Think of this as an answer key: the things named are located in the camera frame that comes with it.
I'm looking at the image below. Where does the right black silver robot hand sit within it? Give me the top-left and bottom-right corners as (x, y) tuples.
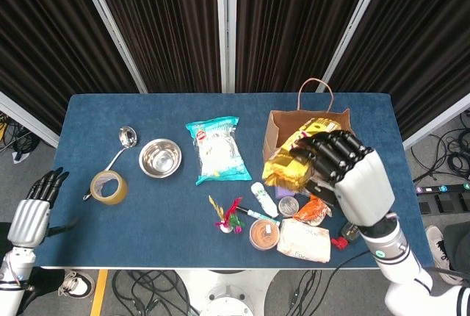
(289, 130), (397, 228)

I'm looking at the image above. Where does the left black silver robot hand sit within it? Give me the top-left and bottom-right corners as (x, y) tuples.
(7, 167), (80, 249)

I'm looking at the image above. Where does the yellow biscuit packet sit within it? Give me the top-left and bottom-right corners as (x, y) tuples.
(261, 117), (344, 189)

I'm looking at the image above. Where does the brown cup with lid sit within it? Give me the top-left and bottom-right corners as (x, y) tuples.
(248, 218), (281, 251)

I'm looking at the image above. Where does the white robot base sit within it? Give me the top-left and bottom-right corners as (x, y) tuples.
(176, 268), (280, 316)

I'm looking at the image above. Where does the black key fob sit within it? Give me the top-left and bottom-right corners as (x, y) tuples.
(339, 220), (363, 242)

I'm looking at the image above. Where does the orange snack packet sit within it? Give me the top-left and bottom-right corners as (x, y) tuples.
(292, 194), (333, 226)

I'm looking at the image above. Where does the white sneaker with laces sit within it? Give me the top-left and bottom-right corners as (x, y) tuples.
(58, 270), (95, 299)

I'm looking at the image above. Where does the white paper pouch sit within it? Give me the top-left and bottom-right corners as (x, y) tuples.
(275, 218), (332, 264)

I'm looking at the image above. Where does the black floor pedal box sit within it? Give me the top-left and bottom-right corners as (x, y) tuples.
(418, 193), (470, 215)

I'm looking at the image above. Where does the brown packing tape roll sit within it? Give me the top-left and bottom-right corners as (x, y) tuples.
(90, 170), (129, 207)

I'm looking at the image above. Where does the yellow floor tape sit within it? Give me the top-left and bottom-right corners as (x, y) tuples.
(90, 270), (109, 316)

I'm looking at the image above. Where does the small white plastic bottle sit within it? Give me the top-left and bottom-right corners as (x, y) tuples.
(250, 182), (279, 218)

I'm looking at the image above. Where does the teal pen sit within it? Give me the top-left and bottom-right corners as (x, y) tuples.
(236, 205), (281, 226)

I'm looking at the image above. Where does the black trouser leg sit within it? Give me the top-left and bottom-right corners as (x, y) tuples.
(442, 220), (470, 276)

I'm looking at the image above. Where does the stainless steel ladle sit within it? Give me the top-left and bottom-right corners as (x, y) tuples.
(82, 125), (139, 201)

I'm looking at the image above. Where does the colourful feather shuttlecock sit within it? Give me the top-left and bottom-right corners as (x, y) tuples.
(208, 194), (246, 235)

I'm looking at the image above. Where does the stainless steel bowl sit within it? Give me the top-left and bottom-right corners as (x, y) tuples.
(138, 138), (184, 179)

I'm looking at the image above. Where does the teal white snack bag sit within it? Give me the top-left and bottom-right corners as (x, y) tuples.
(184, 115), (253, 187)

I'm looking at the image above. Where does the black pleated curtain panel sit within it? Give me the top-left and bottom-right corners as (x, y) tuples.
(87, 0), (221, 93)
(0, 0), (139, 135)
(328, 0), (470, 140)
(234, 0), (377, 93)

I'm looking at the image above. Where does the black floor cable bundle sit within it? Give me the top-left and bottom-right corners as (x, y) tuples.
(109, 270), (201, 316)
(0, 112), (40, 162)
(284, 270), (324, 316)
(410, 109), (470, 184)

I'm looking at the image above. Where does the white partition base rail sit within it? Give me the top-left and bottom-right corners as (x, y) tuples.
(402, 93), (470, 151)
(0, 91), (59, 148)

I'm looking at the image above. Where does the brown paper bag with handles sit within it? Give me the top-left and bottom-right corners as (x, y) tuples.
(262, 77), (356, 170)

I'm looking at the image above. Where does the white partition frame post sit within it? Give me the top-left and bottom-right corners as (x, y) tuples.
(72, 0), (148, 93)
(214, 0), (238, 93)
(316, 0), (390, 93)

